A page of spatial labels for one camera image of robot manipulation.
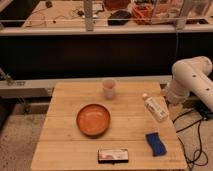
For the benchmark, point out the black cloth on bench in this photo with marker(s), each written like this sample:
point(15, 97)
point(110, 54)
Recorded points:
point(119, 17)

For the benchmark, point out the orange round bowl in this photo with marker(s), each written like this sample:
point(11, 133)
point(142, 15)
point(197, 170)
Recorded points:
point(93, 119)

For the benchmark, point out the white plastic bottle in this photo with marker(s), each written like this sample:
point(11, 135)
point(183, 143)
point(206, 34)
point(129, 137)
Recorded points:
point(154, 107)

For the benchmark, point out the orange basket on bench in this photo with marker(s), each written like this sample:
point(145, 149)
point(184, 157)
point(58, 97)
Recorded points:
point(141, 15)

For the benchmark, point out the translucent plastic cup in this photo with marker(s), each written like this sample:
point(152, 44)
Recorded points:
point(108, 87)

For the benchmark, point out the grey metal post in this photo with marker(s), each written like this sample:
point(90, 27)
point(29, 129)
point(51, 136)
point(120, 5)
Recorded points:
point(182, 19)
point(88, 15)

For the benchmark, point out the black white rectangular box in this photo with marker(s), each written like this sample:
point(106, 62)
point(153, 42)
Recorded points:
point(113, 156)

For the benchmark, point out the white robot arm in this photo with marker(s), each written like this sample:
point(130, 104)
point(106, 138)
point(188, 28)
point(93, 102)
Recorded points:
point(191, 75)

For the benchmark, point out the grey metal post right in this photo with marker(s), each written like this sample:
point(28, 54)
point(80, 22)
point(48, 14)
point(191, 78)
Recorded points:
point(182, 19)

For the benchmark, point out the blue sponge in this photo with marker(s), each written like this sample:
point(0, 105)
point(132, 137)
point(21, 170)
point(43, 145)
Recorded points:
point(157, 146)

